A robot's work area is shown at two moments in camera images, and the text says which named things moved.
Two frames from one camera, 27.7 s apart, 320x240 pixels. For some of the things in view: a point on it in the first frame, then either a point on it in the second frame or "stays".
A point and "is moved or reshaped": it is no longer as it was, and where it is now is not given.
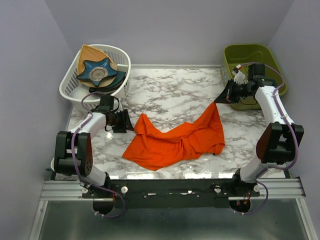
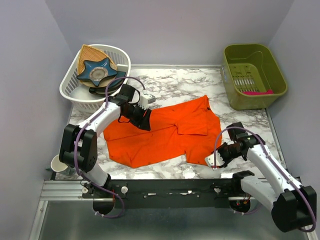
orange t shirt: (153, 149) is moved or reshaped
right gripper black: (227, 94) to (219, 150)
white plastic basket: (72, 89) stays
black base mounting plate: (173, 193) stays
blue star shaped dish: (98, 71) stays
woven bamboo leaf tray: (89, 53) stays
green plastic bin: (239, 54) stays
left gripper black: (126, 123) to (142, 122)
